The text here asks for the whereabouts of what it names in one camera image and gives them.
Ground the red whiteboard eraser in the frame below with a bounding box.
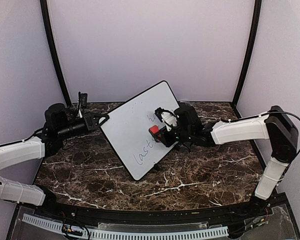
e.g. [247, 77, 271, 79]
[148, 125, 160, 137]

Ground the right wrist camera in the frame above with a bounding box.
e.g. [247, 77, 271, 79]
[154, 107, 178, 132]

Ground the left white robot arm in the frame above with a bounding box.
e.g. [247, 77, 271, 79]
[0, 103, 110, 218]

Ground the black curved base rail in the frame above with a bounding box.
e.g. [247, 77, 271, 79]
[31, 197, 273, 226]

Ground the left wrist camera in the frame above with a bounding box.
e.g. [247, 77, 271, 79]
[76, 91, 88, 118]

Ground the left black frame post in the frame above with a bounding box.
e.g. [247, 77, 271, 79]
[39, 0, 72, 107]

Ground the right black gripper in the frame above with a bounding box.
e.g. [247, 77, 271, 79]
[154, 125, 193, 147]

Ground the white slotted cable duct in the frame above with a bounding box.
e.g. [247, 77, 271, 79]
[22, 213, 229, 240]

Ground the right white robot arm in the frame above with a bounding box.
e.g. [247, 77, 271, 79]
[148, 104, 300, 217]

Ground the right black frame post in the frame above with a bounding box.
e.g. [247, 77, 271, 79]
[231, 0, 262, 108]

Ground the white whiteboard with black frame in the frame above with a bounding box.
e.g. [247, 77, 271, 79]
[101, 80, 179, 181]

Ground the black whiteboard stand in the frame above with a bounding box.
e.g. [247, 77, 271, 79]
[153, 144, 181, 172]

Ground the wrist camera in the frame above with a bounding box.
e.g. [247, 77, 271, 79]
[154, 107, 178, 132]
[76, 91, 88, 118]

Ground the black frame post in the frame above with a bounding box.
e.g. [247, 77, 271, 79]
[231, 0, 262, 108]
[39, 0, 72, 107]

